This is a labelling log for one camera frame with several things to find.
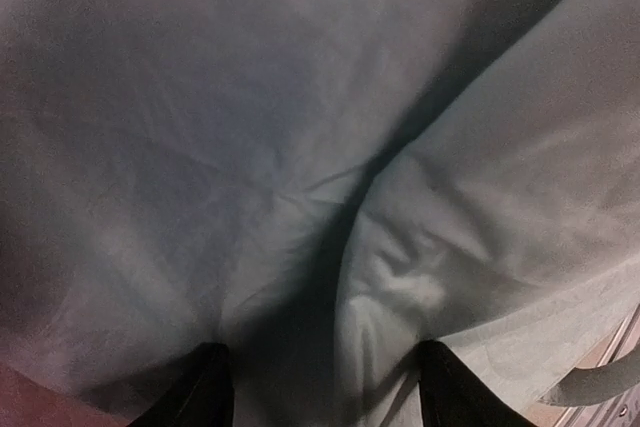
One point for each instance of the mint green black umbrella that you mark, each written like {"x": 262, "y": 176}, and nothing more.
{"x": 318, "y": 185}

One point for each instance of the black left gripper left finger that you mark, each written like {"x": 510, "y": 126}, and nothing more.
{"x": 203, "y": 396}

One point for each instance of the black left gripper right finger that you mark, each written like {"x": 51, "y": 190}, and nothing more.
{"x": 452, "y": 395}

